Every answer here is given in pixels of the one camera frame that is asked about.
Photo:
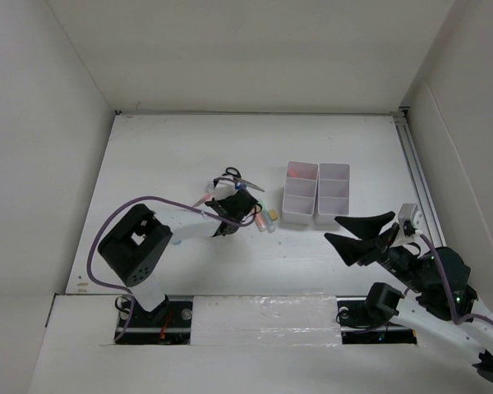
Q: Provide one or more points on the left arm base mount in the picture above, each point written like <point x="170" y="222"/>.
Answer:
<point x="171" y="326"/>

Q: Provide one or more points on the green highlighter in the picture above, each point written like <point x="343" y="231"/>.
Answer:
<point x="269" y="224"/>

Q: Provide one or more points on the white organizer box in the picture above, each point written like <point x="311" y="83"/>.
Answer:
<point x="299" y="195"/>
<point x="333" y="192"/>

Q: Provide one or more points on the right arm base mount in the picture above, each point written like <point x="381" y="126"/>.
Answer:
<point x="359" y="328"/>

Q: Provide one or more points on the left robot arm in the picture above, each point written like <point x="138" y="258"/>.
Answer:
<point x="133" y="247"/>

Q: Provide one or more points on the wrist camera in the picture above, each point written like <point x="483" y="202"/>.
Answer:
<point x="224" y="189"/>
<point x="409" y="219"/>

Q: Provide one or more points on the white taped panel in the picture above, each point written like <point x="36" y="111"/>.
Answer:
<point x="269" y="321"/>

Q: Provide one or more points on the purple pen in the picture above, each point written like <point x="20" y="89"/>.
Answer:
<point x="202" y="200"/>

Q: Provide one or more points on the black handled scissors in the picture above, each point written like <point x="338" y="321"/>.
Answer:
<point x="237" y="176"/>

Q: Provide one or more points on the aluminium rail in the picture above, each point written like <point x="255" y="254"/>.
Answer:
<point x="425" y="203"/>

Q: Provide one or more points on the yellow eraser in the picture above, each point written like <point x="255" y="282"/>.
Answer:
<point x="273" y="215"/>

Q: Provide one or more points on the left white organizer box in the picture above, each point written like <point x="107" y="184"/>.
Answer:
<point x="299" y="195"/>

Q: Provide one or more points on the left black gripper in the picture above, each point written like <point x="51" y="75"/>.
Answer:
<point x="221" y="202"/>

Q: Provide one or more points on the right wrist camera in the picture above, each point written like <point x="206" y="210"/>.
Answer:
<point x="409" y="219"/>

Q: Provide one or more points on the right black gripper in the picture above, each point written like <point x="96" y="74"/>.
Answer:
<point x="365" y="227"/>

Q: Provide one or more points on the right white organizer box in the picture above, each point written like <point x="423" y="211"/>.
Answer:
<point x="333" y="192"/>

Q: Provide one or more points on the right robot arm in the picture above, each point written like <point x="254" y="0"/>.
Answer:
<point x="438" y="300"/>

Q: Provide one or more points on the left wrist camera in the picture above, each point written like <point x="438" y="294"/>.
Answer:
<point x="224" y="189"/>

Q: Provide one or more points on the orange highlighter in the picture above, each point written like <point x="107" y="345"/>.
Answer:
<point x="260" y="224"/>

